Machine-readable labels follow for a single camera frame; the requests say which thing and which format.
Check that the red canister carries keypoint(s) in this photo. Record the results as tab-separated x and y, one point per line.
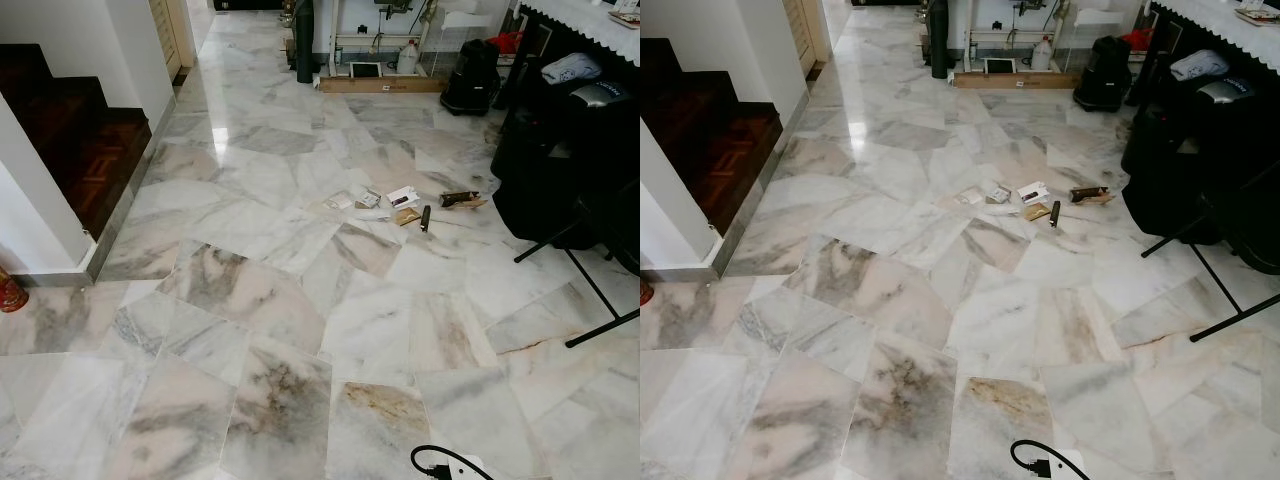
645	292
8	292

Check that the black metal stand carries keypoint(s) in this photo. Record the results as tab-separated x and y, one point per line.
1222	278
590	280

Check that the dark wooden staircase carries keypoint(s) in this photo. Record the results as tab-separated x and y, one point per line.
80	150
700	140

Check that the grey cap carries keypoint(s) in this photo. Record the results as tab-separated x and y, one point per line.
1225	92
598	95

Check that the brown cardboard with black comb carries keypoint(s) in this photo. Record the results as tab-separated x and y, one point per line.
1092	194
462	199

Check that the grey white cloth bag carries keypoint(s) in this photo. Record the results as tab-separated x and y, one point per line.
1200	64
570	67

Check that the black table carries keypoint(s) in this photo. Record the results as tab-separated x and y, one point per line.
530	70
1160	65

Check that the black marker pen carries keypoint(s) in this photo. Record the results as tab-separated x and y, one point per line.
426	219
1055	213

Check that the white lace tablecloth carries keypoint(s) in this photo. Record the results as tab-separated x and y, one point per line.
590	25
1220	20

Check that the small flat tray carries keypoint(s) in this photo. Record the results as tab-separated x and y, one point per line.
1257	14
625	17

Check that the black vacuum cleaner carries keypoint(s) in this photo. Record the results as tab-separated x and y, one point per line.
470	80
1103	75

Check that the gold brown packet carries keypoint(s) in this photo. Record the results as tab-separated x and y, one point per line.
1036	211
407	216

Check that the red bag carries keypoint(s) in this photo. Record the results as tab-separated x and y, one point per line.
507	42
1138	38

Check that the small white box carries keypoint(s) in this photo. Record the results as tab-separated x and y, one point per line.
1033	191
404	196

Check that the small brown printed box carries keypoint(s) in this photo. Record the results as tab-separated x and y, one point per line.
997	193
368	199

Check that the white plastic jug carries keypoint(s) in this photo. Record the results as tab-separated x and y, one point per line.
1041	55
408	58

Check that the long cardboard box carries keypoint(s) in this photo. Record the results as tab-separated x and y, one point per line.
380	84
1015	80

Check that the clear plastic packet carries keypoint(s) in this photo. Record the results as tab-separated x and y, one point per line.
338	200
968	196

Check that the white framed tablet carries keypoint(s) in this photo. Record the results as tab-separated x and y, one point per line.
365	69
998	66

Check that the white metal rack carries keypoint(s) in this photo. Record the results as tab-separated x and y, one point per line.
1010	25
380	30

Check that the dark green cylinder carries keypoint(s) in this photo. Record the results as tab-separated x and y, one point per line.
938	40
304	40

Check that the black cabinet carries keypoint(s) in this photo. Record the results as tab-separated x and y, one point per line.
250	5

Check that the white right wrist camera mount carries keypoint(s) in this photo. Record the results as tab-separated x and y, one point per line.
470	470
1070	470

